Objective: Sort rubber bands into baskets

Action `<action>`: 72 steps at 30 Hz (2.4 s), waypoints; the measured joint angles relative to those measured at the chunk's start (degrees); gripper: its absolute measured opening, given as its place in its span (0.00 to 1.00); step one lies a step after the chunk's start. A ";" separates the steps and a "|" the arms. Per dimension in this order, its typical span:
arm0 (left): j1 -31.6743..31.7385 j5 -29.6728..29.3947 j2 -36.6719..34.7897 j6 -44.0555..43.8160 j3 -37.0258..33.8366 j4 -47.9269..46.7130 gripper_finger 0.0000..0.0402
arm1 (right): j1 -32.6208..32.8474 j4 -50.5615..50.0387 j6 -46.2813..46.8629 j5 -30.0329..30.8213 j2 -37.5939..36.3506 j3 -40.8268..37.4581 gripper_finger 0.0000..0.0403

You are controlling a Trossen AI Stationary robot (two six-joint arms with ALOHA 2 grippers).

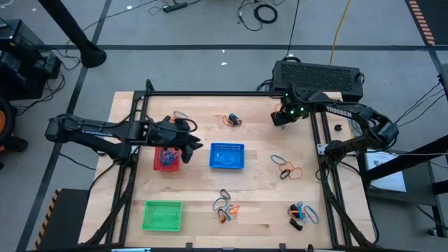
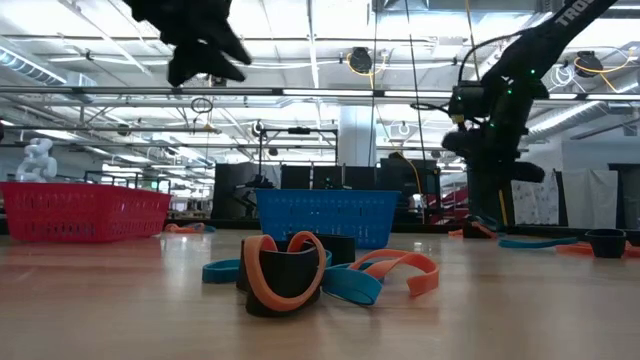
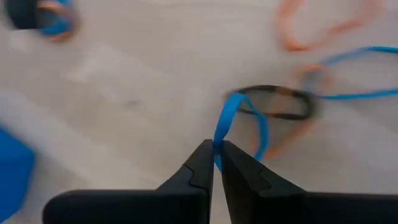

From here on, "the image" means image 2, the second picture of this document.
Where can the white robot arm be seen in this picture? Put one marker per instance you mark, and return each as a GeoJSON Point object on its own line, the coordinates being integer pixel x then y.
{"type": "Point", "coordinates": [37, 162]}

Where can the black rig frame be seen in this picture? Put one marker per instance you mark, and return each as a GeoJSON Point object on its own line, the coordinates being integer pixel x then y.
{"type": "Point", "coordinates": [298, 131]}

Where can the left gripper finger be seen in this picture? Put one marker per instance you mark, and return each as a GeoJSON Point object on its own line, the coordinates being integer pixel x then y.
{"type": "Point", "coordinates": [205, 65]}
{"type": "Point", "coordinates": [230, 45]}

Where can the white pillar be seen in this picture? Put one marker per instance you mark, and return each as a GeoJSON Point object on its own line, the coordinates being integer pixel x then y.
{"type": "Point", "coordinates": [356, 135]}

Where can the blue plastic basket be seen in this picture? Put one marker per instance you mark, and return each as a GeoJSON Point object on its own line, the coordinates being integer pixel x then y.
{"type": "Point", "coordinates": [340, 215]}

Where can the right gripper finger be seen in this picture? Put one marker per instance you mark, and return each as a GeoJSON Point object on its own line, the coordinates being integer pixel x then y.
{"type": "Point", "coordinates": [527, 172]}
{"type": "Point", "coordinates": [462, 145]}

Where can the blue rubber band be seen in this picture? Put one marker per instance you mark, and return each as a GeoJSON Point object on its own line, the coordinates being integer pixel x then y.
{"type": "Point", "coordinates": [220, 271]}
{"type": "Point", "coordinates": [350, 286]}
{"type": "Point", "coordinates": [537, 243]}
{"type": "Point", "coordinates": [207, 229]}

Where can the white leaf-print curtain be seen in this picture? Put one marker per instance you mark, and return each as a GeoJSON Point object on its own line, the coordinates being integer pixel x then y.
{"type": "Point", "coordinates": [537, 200]}

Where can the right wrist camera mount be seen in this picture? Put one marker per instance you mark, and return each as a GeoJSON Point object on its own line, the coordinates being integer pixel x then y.
{"type": "Point", "coordinates": [470, 102]}

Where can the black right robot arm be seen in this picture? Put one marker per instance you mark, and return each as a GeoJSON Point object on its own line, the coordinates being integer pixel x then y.
{"type": "Point", "coordinates": [550, 40]}

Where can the wide black rubber band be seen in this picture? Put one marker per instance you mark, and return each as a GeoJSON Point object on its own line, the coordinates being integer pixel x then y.
{"type": "Point", "coordinates": [285, 280]}
{"type": "Point", "coordinates": [475, 231]}
{"type": "Point", "coordinates": [606, 244]}
{"type": "Point", "coordinates": [342, 248]}

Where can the red plastic basket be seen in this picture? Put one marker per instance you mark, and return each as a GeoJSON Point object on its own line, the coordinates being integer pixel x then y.
{"type": "Point", "coordinates": [75, 215]}

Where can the black partition panel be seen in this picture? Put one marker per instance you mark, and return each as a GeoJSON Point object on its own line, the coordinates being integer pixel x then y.
{"type": "Point", "coordinates": [230, 190]}

